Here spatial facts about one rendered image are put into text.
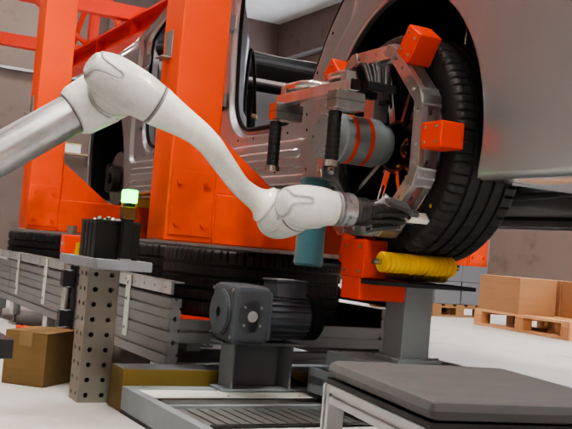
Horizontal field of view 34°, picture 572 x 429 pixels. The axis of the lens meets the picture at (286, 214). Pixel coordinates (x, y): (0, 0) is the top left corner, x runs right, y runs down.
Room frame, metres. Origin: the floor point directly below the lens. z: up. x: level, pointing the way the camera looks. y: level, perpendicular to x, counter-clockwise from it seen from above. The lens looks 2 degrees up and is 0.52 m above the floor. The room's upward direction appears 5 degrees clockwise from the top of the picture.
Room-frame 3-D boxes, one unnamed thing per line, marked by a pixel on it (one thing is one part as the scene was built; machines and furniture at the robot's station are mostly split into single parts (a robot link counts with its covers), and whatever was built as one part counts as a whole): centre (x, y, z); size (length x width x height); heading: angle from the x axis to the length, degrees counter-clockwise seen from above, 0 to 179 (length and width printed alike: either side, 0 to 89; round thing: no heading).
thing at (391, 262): (2.63, -0.38, 0.51); 0.29 x 0.06 x 0.06; 118
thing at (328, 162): (2.43, -0.11, 0.83); 0.04 x 0.04 x 0.16
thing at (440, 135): (2.42, -0.39, 0.85); 0.09 x 0.08 x 0.07; 28
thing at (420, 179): (2.69, -0.23, 0.85); 0.54 x 0.07 x 0.54; 28
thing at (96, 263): (2.93, 0.56, 0.44); 0.43 x 0.17 x 0.03; 28
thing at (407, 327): (2.77, -0.39, 0.32); 0.40 x 0.30 x 0.28; 28
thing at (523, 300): (8.11, -2.42, 0.23); 1.27 x 0.87 x 0.46; 23
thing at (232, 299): (2.92, -0.01, 0.26); 0.42 x 0.18 x 0.35; 118
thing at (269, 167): (2.73, 0.05, 0.83); 0.04 x 0.04 x 0.16
